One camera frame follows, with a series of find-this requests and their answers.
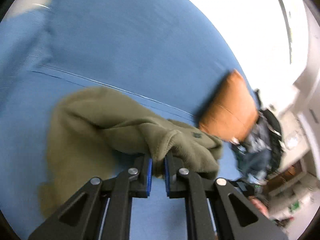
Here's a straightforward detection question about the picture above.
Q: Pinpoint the olive green sweatshirt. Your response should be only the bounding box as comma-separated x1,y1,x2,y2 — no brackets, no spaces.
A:
39,87,222,217

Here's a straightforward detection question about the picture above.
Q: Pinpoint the person's right hand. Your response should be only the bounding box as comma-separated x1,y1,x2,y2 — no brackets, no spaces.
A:
249,196,269,218

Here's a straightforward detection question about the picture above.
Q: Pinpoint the orange cushion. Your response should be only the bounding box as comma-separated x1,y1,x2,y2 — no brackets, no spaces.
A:
199,70,258,141

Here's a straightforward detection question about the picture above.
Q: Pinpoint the blue fabric sofa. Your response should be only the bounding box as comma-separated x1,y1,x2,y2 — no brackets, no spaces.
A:
1,0,241,239

